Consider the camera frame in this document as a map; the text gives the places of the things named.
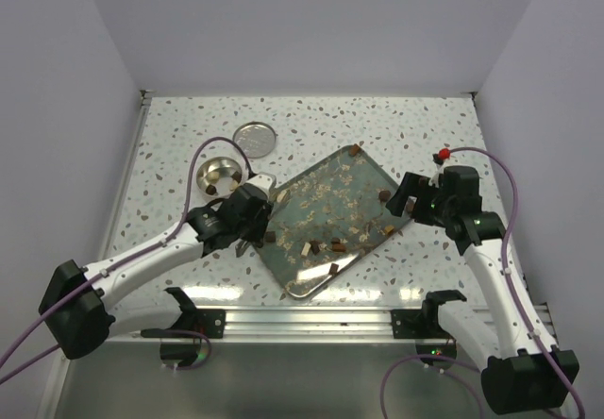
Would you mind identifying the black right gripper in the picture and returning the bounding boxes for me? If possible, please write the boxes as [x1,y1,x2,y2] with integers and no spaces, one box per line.
[386,171,454,228]

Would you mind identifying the white cube chocolate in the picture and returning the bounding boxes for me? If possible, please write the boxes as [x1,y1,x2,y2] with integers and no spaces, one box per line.
[301,243,311,257]

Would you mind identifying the dark cup chocolate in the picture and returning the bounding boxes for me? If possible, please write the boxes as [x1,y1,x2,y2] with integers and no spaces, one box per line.
[310,240,321,255]

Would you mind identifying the round metal tin lid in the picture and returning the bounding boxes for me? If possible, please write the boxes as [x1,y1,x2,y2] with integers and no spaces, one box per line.
[233,122,277,159]

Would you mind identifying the metal serving tongs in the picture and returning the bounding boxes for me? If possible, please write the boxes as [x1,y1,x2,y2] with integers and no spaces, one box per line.
[235,190,290,258]

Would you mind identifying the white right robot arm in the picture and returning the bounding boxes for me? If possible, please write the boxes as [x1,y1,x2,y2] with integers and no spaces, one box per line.
[386,166,579,414]

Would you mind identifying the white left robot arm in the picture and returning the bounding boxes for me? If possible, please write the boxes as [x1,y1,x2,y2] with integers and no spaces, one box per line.
[39,174,275,360]

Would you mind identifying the dark square chocolate left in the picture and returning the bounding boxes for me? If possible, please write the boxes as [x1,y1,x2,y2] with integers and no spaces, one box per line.
[265,231,276,243]

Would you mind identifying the brown chocolate at tray corner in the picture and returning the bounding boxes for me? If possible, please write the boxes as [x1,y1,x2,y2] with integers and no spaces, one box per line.
[349,144,360,157]

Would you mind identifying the brown cube chocolate bottom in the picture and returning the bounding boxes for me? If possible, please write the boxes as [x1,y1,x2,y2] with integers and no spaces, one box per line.
[328,263,339,276]

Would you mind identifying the round metal tin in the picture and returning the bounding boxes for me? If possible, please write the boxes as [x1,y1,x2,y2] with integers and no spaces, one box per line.
[195,157,247,199]

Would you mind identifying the blossom pattern teal tray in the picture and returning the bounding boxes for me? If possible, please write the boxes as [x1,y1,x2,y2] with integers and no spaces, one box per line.
[256,145,411,300]

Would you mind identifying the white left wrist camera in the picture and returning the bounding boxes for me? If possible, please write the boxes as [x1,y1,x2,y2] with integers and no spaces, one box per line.
[245,173,277,195]

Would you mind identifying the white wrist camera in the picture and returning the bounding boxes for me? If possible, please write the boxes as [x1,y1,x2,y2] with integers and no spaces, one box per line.
[429,147,451,187]
[245,173,277,195]

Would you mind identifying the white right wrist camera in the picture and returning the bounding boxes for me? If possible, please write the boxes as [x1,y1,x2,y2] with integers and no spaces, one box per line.
[429,147,451,187]

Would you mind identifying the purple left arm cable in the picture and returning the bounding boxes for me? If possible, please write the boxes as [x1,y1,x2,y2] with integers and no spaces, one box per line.
[0,136,259,372]

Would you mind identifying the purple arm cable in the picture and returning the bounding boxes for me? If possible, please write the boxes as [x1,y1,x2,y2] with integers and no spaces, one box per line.
[0,136,259,372]
[379,145,586,419]

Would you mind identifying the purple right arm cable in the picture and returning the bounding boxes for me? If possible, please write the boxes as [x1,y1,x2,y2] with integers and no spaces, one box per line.
[379,145,586,419]

